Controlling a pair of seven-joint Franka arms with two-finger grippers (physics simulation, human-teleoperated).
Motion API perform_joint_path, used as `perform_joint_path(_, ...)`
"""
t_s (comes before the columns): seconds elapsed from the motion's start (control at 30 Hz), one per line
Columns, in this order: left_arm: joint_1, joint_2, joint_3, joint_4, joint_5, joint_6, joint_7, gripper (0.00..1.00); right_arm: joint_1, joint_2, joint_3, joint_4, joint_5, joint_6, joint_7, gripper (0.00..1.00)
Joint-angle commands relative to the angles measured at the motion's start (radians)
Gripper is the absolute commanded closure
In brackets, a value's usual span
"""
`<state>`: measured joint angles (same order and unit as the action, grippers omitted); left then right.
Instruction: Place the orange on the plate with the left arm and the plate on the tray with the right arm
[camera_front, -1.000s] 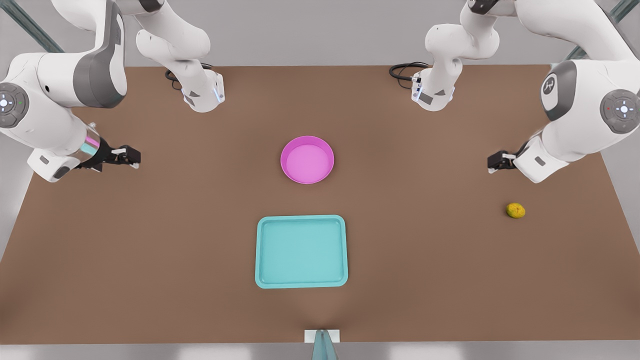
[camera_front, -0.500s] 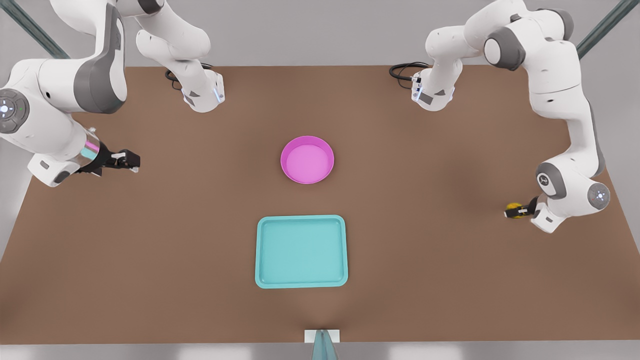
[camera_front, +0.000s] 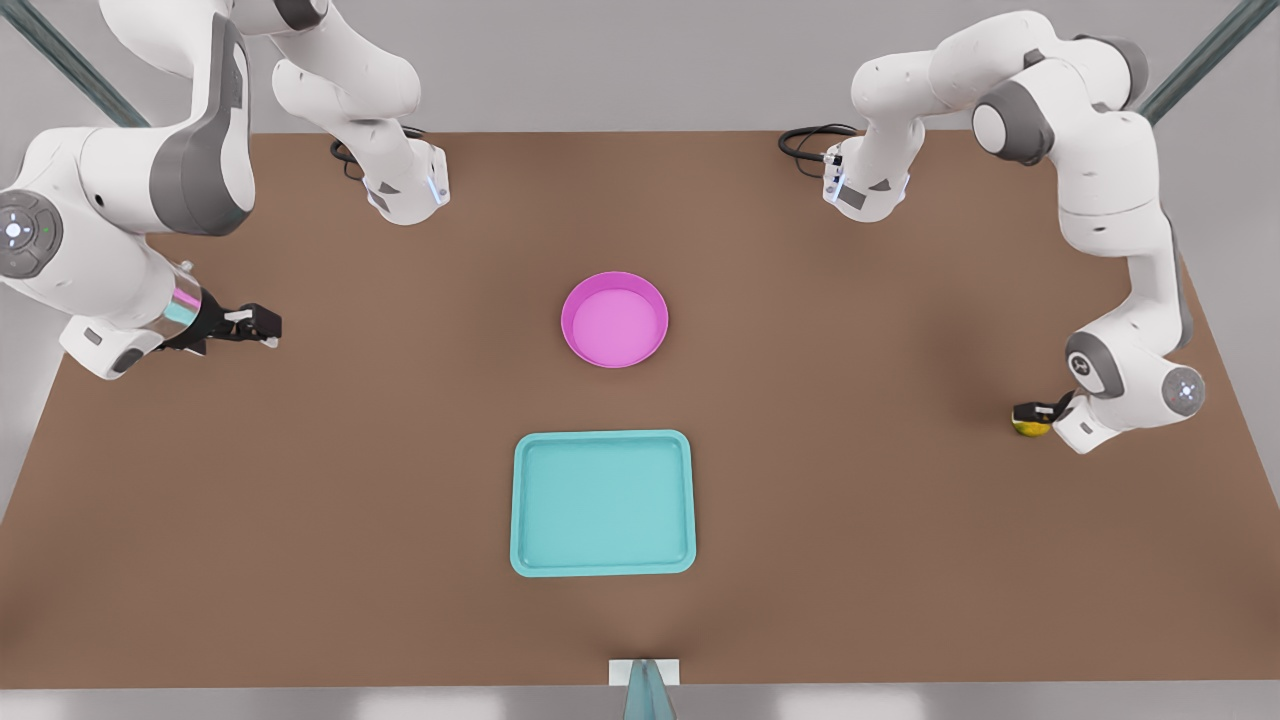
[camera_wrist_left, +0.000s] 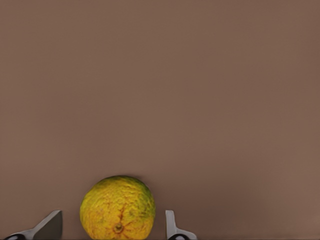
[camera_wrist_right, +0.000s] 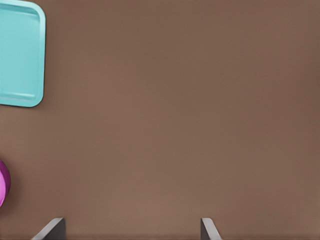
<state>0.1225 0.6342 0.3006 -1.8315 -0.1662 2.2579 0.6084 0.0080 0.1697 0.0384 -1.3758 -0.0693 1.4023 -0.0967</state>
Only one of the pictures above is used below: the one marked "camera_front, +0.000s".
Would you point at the orange fruit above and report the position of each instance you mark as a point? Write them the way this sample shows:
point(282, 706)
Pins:
point(1031, 429)

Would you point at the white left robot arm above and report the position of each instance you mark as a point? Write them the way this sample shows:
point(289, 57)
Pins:
point(1110, 190)

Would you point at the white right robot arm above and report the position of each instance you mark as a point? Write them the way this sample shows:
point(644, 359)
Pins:
point(120, 180)

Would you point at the pink round plate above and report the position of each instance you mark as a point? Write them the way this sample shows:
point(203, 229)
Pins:
point(614, 322)

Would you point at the teal rectangular tray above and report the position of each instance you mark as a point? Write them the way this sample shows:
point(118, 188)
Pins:
point(602, 504)

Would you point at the silver frame post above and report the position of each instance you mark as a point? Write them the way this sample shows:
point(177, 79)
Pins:
point(1205, 55)
point(648, 695)
point(70, 65)

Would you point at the white post foot plate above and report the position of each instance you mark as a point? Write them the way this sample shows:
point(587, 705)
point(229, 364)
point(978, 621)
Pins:
point(617, 673)

